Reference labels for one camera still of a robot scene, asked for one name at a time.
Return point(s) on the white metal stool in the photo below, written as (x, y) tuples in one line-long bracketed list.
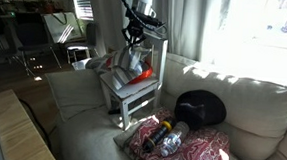
[(78, 48)]

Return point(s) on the black hat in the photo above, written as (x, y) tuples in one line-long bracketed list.
[(198, 110)]

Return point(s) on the light wooden table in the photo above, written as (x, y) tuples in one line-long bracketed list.
[(20, 132)]

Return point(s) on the small white wooden chair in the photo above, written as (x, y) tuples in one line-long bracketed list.
[(132, 91)]

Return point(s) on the white sheer curtain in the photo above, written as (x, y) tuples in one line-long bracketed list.
[(187, 22)]

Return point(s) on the white shopping bag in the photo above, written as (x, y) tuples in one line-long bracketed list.
[(61, 26)]

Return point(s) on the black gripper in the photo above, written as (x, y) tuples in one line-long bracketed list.
[(135, 30)]

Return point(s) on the red bowl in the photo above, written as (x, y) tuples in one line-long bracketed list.
[(144, 75)]

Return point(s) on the white fabric sofa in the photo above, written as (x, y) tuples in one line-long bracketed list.
[(258, 110)]

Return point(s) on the grey white striped towel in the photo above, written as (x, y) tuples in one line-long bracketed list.
[(126, 65)]

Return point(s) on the black office chair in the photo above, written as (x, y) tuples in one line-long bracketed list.
[(32, 33)]

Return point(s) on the clear plastic water bottle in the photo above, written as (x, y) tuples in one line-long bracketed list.
[(173, 140)]

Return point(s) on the grey white lattice pillow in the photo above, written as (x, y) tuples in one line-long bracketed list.
[(97, 64)]

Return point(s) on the white window blind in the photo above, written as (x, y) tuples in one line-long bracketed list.
[(82, 2)]

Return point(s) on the grey upholstered chair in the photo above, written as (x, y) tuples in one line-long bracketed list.
[(91, 36)]

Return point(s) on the black bottle with yellow band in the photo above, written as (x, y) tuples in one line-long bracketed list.
[(158, 136)]

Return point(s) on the white loose sofa cushion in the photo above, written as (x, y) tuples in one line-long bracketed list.
[(76, 92)]

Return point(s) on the pink patterned pillow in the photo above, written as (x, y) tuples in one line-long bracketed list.
[(199, 150)]

